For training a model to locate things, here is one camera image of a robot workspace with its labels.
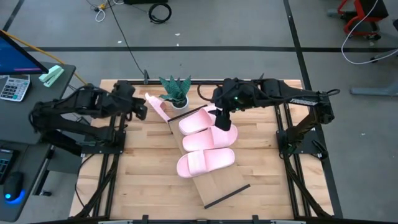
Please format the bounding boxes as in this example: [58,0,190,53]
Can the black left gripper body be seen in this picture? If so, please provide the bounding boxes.
[121,93,139,114]

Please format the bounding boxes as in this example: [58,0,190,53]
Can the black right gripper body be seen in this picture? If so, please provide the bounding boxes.
[214,104,233,121]

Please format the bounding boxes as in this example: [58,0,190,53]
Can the pink rubber slide sandal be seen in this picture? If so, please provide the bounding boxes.
[144,92,172,123]
[178,105,220,136]
[176,147,236,179]
[182,123,239,153]

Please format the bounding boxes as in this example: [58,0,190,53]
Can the wooden shelf black metal legs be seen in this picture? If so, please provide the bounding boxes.
[167,104,251,210]

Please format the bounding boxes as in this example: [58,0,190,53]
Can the green plant white pot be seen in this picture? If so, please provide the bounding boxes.
[159,75,192,110]

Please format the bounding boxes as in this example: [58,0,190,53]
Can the mint green stapler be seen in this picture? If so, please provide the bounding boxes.
[38,64,65,88]

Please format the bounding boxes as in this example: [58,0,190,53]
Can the black box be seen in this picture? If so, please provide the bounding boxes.
[123,0,169,5]

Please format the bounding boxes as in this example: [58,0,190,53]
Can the dark grey desk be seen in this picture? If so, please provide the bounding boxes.
[0,60,78,223]

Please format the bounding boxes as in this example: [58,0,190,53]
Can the grey calculator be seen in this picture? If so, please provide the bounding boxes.
[0,74,31,103]

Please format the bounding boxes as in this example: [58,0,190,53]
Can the monitor with blue screen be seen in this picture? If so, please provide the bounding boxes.
[0,29,50,76]

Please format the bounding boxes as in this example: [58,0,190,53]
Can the black keyboard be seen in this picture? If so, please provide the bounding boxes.
[0,148,19,185]

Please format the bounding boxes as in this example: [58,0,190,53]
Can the black mouse blue light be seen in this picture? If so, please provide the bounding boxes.
[2,170,25,205]

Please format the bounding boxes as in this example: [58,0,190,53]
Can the red framed rolling stool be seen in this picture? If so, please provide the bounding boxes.
[326,0,390,41]

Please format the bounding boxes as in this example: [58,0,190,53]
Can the black aluminium rig frame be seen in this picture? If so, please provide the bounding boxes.
[70,77,345,224]

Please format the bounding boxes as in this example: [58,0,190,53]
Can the black floor cable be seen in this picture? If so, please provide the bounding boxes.
[106,0,147,76]

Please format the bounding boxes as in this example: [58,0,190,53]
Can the coiled black cable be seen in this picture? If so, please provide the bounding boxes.
[147,2,173,25]

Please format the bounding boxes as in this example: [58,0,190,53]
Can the thick yellow cable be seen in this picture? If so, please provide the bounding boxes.
[0,30,90,86]

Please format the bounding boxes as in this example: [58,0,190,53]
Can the white floor cable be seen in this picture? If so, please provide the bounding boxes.
[341,0,398,65]

